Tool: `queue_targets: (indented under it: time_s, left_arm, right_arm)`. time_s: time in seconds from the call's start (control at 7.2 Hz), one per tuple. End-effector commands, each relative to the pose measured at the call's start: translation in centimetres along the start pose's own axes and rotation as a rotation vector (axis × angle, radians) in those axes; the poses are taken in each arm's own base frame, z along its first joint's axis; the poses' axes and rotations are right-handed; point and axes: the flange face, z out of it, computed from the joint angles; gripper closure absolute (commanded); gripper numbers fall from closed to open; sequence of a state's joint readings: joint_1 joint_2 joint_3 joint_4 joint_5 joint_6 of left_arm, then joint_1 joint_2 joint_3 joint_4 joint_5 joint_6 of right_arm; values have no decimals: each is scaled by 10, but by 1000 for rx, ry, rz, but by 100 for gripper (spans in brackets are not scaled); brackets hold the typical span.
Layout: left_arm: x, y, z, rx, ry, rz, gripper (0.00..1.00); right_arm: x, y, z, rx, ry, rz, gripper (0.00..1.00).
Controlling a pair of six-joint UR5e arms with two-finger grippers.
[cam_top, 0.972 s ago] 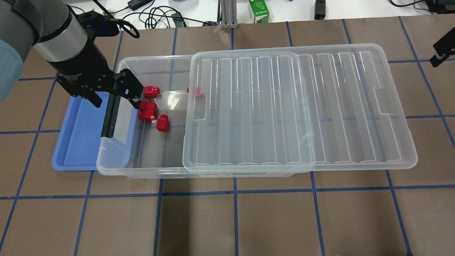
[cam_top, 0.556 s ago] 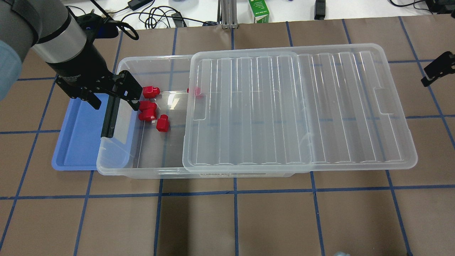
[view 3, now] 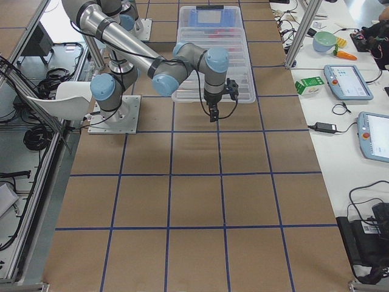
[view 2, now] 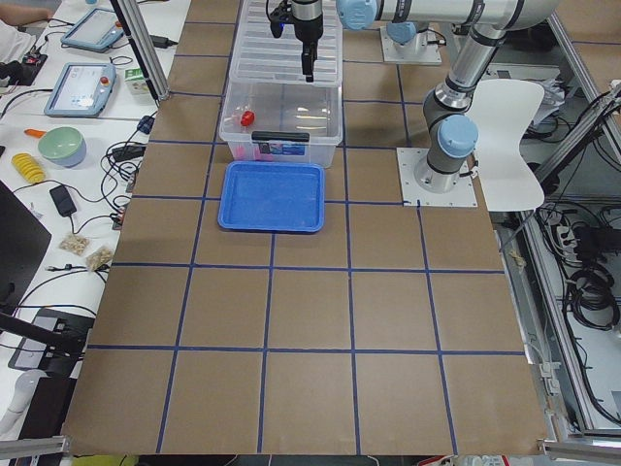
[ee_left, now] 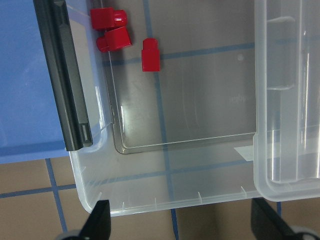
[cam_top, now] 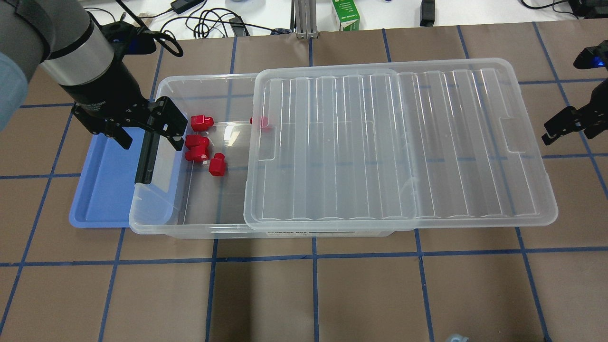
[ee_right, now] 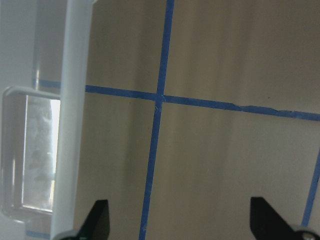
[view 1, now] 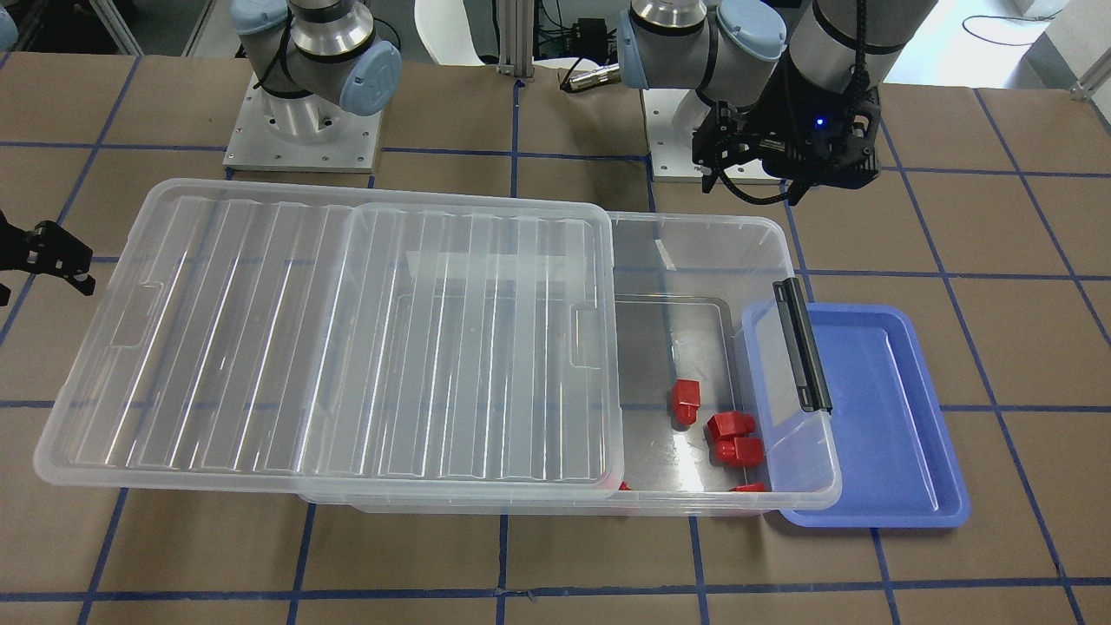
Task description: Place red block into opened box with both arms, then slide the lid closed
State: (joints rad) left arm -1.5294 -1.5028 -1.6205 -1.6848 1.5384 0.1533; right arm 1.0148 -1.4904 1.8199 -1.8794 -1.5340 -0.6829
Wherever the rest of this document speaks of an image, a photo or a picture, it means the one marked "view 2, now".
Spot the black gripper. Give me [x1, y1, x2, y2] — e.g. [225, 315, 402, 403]
[268, 0, 323, 83]

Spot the clear plastic box lid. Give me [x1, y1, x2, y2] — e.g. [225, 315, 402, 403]
[230, 1, 343, 87]

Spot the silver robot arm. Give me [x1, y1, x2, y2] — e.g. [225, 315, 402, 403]
[386, 21, 429, 52]
[336, 0, 559, 193]

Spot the clear plastic storage box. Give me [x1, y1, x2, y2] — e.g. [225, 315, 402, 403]
[218, 82, 343, 168]

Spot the red block in box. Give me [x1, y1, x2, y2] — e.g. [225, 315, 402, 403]
[240, 111, 255, 127]

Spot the blue plastic tray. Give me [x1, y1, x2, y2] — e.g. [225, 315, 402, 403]
[217, 161, 325, 233]

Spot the green white carton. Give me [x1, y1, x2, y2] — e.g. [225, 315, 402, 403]
[123, 68, 150, 95]

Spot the white plastic chair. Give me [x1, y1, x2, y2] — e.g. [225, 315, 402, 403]
[467, 79, 544, 213]

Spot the teach pendant far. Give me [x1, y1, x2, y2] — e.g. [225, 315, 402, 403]
[60, 8, 124, 52]

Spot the teach pendant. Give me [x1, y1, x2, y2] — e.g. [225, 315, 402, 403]
[44, 63, 116, 117]
[60, 8, 124, 52]

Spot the teach pendant near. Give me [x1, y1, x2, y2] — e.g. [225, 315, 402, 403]
[44, 63, 116, 117]

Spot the green bowl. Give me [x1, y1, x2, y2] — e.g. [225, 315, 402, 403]
[38, 126, 86, 168]

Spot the black power adapter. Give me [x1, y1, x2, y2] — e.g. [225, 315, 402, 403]
[49, 184, 77, 217]

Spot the toy carrot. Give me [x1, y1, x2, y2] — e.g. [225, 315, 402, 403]
[24, 128, 46, 138]

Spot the toy yellow corn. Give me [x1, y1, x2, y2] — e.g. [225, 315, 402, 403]
[12, 152, 46, 184]

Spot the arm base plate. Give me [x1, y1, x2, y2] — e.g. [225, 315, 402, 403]
[379, 23, 441, 66]
[397, 148, 477, 209]

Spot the aluminium frame post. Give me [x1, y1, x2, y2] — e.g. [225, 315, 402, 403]
[110, 0, 170, 103]

